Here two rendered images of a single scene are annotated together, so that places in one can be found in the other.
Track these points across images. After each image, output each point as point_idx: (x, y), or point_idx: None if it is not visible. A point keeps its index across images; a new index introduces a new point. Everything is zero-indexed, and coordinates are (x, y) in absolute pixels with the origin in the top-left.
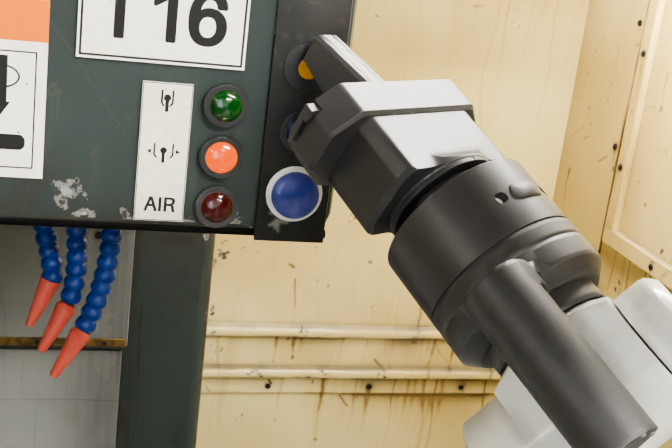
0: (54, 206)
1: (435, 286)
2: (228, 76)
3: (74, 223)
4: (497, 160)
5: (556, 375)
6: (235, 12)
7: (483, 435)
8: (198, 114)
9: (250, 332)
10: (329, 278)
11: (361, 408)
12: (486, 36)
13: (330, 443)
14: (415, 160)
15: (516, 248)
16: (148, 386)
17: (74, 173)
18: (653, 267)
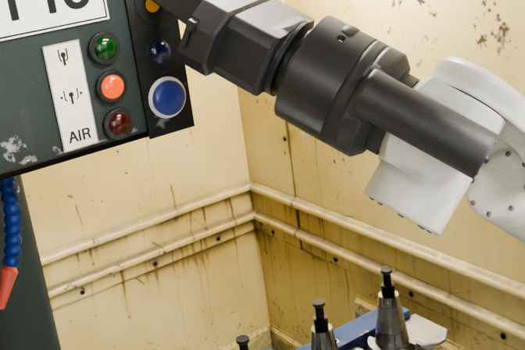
0: (5, 162)
1: (320, 109)
2: (99, 26)
3: (21, 170)
4: (325, 17)
5: (433, 126)
6: None
7: (387, 189)
8: (87, 60)
9: (56, 257)
10: (101, 195)
11: (155, 281)
12: None
13: (141, 316)
14: (275, 33)
15: (366, 65)
16: (12, 319)
17: (12, 132)
18: None
